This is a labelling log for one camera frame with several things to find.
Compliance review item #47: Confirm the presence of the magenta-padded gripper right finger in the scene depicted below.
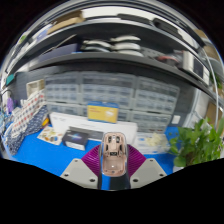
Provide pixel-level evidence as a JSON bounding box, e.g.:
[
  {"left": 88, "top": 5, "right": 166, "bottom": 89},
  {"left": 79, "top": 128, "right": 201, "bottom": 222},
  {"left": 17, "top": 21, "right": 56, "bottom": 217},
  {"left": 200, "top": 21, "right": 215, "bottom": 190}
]
[{"left": 109, "top": 143, "right": 168, "bottom": 191}]

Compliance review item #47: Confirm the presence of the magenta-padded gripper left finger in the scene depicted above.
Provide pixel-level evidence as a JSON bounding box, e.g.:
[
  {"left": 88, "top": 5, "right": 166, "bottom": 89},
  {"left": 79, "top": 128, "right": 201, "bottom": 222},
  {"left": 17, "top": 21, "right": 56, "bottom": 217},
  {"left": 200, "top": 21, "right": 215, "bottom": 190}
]
[{"left": 59, "top": 143, "right": 103, "bottom": 190}]

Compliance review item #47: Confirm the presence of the pink translucent computer mouse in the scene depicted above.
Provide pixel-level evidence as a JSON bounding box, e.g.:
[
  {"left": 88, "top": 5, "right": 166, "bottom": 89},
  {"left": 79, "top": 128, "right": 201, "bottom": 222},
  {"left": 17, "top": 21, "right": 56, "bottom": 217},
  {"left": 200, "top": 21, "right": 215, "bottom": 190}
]
[{"left": 99, "top": 132, "right": 129, "bottom": 177}]

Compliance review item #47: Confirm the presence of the long white keyboard box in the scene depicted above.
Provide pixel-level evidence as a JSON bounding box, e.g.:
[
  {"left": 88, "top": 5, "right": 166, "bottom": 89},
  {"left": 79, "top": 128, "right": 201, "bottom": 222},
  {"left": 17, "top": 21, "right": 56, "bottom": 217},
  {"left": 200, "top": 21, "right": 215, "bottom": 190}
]
[{"left": 49, "top": 112, "right": 138, "bottom": 144}]

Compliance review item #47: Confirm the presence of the green potted plant white pot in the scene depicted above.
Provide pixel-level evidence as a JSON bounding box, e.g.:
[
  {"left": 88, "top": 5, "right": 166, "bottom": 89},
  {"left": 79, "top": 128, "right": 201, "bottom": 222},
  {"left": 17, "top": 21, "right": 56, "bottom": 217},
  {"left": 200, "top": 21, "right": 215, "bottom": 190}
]
[{"left": 168, "top": 116, "right": 224, "bottom": 168}]

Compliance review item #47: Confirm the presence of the yellow and blue box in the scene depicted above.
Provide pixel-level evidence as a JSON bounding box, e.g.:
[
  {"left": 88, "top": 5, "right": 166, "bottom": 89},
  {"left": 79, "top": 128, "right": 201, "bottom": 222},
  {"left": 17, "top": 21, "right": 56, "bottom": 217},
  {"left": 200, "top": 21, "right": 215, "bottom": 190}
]
[{"left": 86, "top": 101, "right": 120, "bottom": 124}]

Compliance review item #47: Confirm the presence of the navy polka dot cloth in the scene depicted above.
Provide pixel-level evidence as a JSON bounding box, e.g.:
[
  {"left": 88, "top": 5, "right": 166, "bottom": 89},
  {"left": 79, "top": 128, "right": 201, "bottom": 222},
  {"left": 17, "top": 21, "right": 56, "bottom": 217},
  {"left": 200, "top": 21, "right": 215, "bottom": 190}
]
[{"left": 4, "top": 105, "right": 49, "bottom": 156}]

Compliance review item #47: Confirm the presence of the red blue plaid cloth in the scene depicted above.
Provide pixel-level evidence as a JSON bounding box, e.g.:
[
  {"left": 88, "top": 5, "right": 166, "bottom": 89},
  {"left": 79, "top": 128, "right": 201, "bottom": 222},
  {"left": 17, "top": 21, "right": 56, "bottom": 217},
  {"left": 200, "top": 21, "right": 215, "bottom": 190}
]
[{"left": 11, "top": 89, "right": 48, "bottom": 138}]

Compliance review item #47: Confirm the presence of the purple plush toy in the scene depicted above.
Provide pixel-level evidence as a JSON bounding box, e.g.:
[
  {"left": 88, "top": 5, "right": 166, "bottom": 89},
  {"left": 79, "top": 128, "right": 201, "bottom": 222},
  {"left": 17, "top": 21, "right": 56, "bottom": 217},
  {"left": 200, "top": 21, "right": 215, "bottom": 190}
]
[{"left": 5, "top": 97, "right": 15, "bottom": 114}]

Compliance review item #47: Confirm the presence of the white perforated basket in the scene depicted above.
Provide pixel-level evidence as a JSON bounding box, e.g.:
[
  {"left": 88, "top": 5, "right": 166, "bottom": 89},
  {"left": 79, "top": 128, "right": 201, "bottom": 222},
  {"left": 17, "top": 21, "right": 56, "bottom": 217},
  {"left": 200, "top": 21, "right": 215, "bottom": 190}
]
[{"left": 25, "top": 79, "right": 45, "bottom": 98}]

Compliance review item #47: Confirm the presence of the teal pegboard holder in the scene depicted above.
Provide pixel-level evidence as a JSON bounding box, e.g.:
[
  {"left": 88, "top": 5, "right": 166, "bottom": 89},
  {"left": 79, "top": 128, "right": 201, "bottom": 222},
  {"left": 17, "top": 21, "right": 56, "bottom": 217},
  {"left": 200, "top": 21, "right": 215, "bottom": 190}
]
[{"left": 4, "top": 73, "right": 16, "bottom": 86}]

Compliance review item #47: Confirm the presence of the dark shelf unit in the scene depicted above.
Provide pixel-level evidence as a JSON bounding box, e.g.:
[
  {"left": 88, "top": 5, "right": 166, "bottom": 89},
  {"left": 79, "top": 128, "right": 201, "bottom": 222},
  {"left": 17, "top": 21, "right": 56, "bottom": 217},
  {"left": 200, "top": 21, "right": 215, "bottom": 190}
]
[{"left": 6, "top": 8, "right": 224, "bottom": 101}]

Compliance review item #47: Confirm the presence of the white wall socket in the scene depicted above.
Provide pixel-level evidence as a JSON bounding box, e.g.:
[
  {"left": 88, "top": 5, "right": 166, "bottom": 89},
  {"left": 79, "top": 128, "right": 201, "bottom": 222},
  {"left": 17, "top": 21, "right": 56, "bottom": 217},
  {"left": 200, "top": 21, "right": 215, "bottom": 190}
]
[{"left": 171, "top": 114, "right": 182, "bottom": 125}]

